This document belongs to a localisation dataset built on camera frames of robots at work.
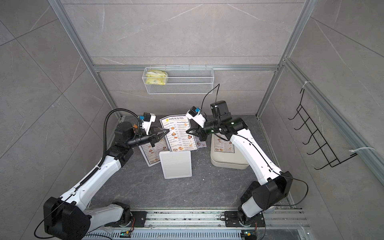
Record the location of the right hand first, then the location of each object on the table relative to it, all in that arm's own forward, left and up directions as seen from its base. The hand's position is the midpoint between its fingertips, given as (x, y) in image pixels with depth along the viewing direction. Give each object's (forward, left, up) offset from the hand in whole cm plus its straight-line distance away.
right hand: (189, 130), depth 70 cm
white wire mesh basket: (+46, +5, -2) cm, 47 cm away
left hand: (+1, +10, +1) cm, 10 cm away
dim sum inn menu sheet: (-2, +6, -4) cm, 7 cm away
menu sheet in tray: (+12, -20, -32) cm, 39 cm away
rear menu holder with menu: (+1, +24, -23) cm, 33 cm away
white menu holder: (-7, +8, -20) cm, 23 cm away
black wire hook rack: (-3, -59, -1) cm, 59 cm away
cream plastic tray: (+6, -22, -33) cm, 41 cm away
